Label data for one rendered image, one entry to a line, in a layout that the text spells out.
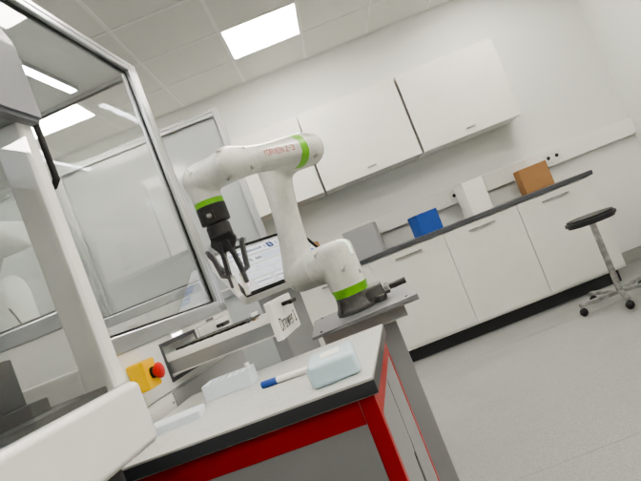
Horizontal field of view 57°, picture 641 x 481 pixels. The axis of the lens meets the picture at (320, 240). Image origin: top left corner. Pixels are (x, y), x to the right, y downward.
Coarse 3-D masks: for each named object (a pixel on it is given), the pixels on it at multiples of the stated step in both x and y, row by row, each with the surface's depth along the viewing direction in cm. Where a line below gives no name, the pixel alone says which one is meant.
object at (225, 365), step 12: (228, 360) 214; (240, 360) 227; (204, 372) 189; (216, 372) 198; (228, 372) 209; (192, 384) 177; (204, 384) 186; (168, 396) 160; (180, 396) 167; (156, 408) 151; (168, 408) 157; (156, 420) 149
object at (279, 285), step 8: (256, 240) 280; (216, 272) 261; (224, 272) 257; (224, 280) 257; (280, 280) 260; (232, 288) 254; (240, 288) 251; (264, 288) 254; (272, 288) 256; (280, 288) 260; (248, 296) 248; (256, 296) 251; (264, 296) 255
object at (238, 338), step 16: (256, 320) 164; (224, 336) 165; (240, 336) 164; (256, 336) 164; (272, 336) 163; (176, 352) 167; (192, 352) 166; (208, 352) 166; (224, 352) 165; (176, 368) 167
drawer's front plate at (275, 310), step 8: (280, 296) 178; (288, 296) 188; (264, 304) 162; (272, 304) 164; (280, 304) 174; (288, 304) 183; (272, 312) 161; (280, 312) 170; (288, 312) 179; (296, 312) 190; (272, 320) 161; (280, 328) 163; (288, 328) 171; (280, 336) 161
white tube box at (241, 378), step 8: (240, 368) 153; (248, 368) 146; (224, 376) 152; (232, 376) 145; (240, 376) 144; (248, 376) 144; (256, 376) 150; (208, 384) 149; (216, 384) 145; (224, 384) 145; (232, 384) 145; (240, 384) 144; (248, 384) 144; (208, 392) 145; (216, 392) 145; (224, 392) 145; (208, 400) 145
